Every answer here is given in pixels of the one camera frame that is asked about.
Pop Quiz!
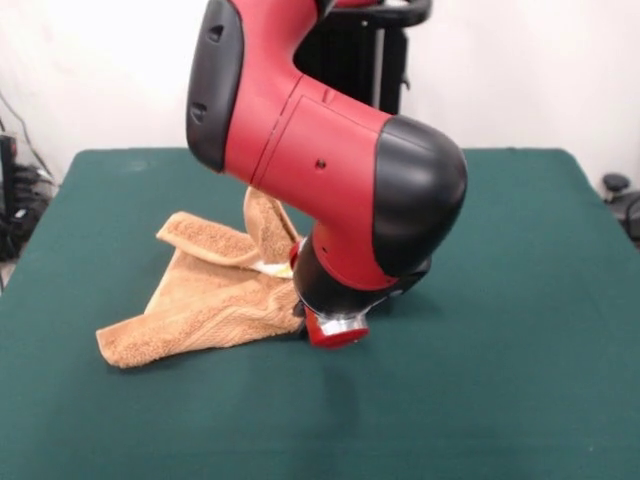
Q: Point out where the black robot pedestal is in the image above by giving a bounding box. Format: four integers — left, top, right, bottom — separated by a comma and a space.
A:
292, 0, 432, 115

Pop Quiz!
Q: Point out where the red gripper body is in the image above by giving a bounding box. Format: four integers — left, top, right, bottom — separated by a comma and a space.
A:
288, 237, 372, 352

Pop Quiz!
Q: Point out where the black office chair base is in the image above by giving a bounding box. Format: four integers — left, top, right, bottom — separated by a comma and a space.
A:
601, 172, 640, 236

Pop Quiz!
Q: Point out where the dark green table cloth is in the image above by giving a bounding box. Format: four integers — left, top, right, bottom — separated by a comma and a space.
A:
0, 147, 640, 480

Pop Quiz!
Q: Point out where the orange terry towel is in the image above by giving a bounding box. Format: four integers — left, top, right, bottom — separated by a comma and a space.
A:
94, 188, 309, 371

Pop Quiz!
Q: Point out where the black electrical box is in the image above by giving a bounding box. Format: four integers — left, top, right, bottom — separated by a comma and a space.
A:
0, 133, 20, 221

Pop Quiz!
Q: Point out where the black cable bundle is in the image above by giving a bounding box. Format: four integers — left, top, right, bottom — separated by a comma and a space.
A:
0, 89, 59, 262

